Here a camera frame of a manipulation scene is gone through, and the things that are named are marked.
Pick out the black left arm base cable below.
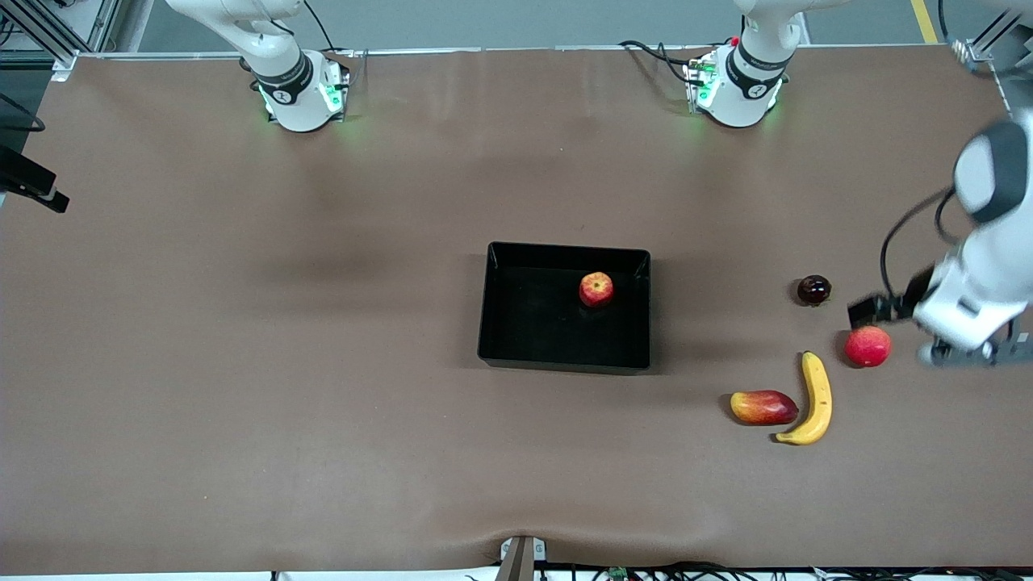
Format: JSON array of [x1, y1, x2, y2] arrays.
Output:
[[619, 40, 695, 86]]

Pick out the red yellow mango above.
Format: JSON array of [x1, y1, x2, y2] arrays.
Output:
[[730, 390, 800, 426]]

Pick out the brown table cover mat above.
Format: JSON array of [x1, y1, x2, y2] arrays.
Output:
[[0, 44, 1033, 575]]

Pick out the yellow floor marking tape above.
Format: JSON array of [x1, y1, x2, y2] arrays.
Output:
[[910, 0, 941, 45]]

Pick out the black rectangular plastic box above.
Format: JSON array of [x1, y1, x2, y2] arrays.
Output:
[[478, 241, 652, 374]]

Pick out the black right arm base cable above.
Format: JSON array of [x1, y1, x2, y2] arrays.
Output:
[[300, 0, 360, 57]]

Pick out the black arm base cable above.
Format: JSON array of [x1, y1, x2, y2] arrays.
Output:
[[300, 0, 360, 57], [619, 40, 695, 86]]

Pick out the aluminium frame profile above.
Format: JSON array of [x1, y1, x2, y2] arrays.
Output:
[[0, 0, 122, 82], [952, 0, 1033, 77]]

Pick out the small red yellow apple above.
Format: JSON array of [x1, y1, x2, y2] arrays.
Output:
[[579, 272, 614, 308]]

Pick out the grey metal camera bracket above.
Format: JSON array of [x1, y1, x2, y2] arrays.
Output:
[[499, 535, 547, 581]]

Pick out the red round apple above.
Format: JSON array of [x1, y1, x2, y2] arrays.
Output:
[[845, 324, 893, 369]]

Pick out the yellow banana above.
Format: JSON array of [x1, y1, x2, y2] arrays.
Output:
[[775, 351, 833, 446]]

